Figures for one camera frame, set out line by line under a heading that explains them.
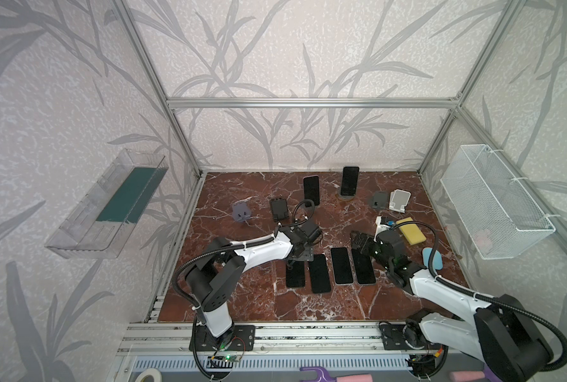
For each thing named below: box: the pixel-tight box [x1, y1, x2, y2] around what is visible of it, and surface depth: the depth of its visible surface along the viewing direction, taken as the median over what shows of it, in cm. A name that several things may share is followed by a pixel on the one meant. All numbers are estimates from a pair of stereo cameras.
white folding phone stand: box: [388, 189, 411, 214], surface depth 104 cm
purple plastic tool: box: [299, 366, 374, 382], surface depth 69 cm
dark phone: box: [340, 166, 360, 196], surface depth 104 cm
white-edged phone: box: [330, 246, 354, 285], surface depth 92 cm
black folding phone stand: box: [270, 198, 290, 220], surface depth 104 cm
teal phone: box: [351, 248, 376, 286], surface depth 88 cm
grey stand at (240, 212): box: [231, 202, 252, 223], surface depth 104 cm
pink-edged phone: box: [303, 175, 321, 207], surface depth 101 cm
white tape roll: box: [134, 367, 163, 382], surface depth 69 cm
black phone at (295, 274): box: [285, 260, 306, 288], surface depth 88 cm
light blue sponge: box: [422, 247, 444, 270], surface depth 92 cm
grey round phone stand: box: [371, 191, 388, 210], surface depth 107 cm
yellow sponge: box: [395, 217, 427, 246], surface depth 98 cm
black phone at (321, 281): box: [308, 253, 332, 294], surface depth 88 cm
